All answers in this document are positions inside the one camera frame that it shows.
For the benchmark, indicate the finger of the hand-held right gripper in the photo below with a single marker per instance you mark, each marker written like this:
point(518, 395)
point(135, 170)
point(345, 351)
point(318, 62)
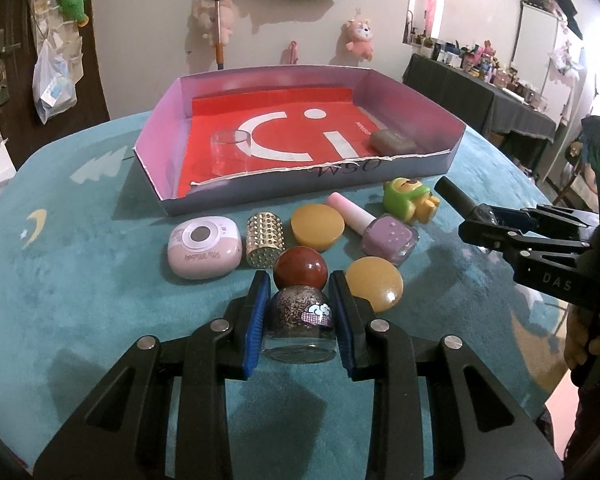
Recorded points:
point(540, 215)
point(525, 250)

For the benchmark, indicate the giant orange white pencil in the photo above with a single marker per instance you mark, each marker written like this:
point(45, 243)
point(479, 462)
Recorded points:
point(220, 25)

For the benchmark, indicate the gold studded cylinder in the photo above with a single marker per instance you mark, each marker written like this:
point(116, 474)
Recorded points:
point(265, 240)

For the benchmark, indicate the brown soap bar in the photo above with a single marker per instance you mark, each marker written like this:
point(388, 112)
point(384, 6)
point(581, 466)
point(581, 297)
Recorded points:
point(392, 142)

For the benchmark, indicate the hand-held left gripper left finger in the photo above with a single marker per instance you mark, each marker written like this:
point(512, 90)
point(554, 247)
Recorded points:
point(257, 325)

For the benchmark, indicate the clear plastic bag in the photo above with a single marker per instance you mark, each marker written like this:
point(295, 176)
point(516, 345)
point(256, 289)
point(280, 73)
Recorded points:
point(55, 85)

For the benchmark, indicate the pink hanging hook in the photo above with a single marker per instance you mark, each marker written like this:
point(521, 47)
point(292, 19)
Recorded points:
point(292, 52)

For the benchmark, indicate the clear glass cup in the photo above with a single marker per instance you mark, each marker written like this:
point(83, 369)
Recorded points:
point(230, 152)

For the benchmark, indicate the white wardrobe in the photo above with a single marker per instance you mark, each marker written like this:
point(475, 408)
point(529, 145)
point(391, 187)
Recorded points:
point(540, 50)

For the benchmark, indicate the pink bear plush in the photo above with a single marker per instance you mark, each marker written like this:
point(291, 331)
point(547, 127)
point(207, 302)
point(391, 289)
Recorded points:
point(360, 37)

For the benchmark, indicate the dark brown door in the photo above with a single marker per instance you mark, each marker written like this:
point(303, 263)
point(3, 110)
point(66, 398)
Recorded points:
point(95, 60)

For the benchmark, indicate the yellow round disc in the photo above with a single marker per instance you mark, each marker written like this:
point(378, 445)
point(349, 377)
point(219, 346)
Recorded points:
point(375, 282)
point(317, 227)

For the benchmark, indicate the red paper liner white print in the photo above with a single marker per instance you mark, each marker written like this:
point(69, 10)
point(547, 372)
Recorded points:
point(300, 110)

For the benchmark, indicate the glitter nail polish bottle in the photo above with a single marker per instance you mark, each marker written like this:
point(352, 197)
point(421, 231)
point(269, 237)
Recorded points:
point(300, 320)

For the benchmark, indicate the pale pink plush toy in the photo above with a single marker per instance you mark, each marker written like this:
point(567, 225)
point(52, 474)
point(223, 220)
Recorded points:
point(202, 20)

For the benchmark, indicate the purple cardboard box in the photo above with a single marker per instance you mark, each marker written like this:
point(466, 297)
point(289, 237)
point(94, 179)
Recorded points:
point(160, 160)

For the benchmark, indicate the black cap glass bottle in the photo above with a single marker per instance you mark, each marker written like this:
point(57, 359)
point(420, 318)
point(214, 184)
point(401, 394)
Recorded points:
point(452, 194)

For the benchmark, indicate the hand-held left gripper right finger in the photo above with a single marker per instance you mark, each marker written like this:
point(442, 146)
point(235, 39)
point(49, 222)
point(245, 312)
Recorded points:
point(341, 325)

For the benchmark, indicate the pink white earbuds case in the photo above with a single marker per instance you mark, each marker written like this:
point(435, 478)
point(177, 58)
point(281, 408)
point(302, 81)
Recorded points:
point(202, 247)

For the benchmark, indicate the person's right hand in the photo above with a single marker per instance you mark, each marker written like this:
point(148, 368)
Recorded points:
point(577, 345)

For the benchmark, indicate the purple nail polish pink cap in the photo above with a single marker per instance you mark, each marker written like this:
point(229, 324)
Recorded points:
point(387, 240)

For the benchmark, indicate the green toy figure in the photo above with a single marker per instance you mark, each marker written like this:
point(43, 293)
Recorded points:
point(405, 200)

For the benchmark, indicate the teal star print cloth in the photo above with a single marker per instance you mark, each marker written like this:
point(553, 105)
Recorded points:
point(105, 285)

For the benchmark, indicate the row of small bottles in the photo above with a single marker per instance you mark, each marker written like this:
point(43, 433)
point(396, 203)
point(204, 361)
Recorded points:
point(480, 60)

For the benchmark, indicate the table with dark cloth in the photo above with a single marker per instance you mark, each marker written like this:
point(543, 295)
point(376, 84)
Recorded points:
point(455, 95)

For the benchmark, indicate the green plush toy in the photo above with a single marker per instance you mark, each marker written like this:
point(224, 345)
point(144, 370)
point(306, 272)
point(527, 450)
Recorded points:
point(72, 0)

